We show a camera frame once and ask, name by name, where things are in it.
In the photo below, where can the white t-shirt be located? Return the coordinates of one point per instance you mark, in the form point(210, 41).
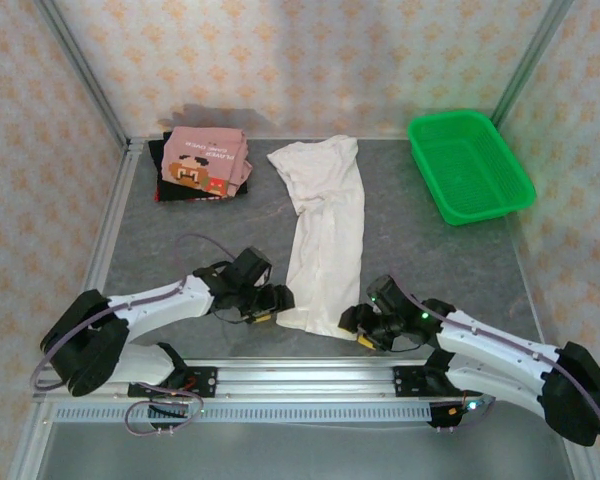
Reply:
point(325, 225)

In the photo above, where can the aluminium frame beam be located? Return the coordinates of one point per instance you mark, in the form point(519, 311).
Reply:
point(30, 445)
point(577, 460)

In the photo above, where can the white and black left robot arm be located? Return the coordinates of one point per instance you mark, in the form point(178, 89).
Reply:
point(155, 305)

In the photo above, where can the aluminium table side rail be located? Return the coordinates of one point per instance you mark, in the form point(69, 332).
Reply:
point(115, 200)

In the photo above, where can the pink printed t-shirt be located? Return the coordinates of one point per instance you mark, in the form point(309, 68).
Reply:
point(200, 150)

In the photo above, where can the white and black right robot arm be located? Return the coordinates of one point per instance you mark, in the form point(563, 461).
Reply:
point(490, 340)

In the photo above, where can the green plastic basket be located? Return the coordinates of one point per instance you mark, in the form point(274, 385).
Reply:
point(470, 165)

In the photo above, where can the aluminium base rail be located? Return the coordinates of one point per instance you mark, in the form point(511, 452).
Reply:
point(305, 377)

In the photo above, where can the aluminium frame post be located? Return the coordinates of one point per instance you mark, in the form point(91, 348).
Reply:
point(532, 60)
point(80, 65)

